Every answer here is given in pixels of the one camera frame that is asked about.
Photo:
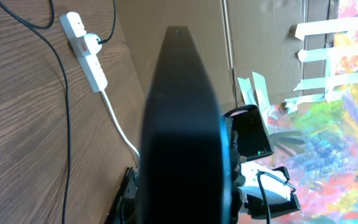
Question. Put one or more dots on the Galaxy smartphone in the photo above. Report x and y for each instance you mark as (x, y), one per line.
(184, 150)

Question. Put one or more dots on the white power strip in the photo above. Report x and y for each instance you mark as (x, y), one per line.
(75, 30)

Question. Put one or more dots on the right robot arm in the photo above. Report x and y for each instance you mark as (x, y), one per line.
(264, 193)

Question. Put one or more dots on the white charger plug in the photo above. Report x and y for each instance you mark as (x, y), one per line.
(91, 44)

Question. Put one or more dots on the white tape strips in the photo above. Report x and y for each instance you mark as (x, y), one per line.
(258, 96)

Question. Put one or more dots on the colourful painted floor mat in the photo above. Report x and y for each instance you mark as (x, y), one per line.
(318, 143)

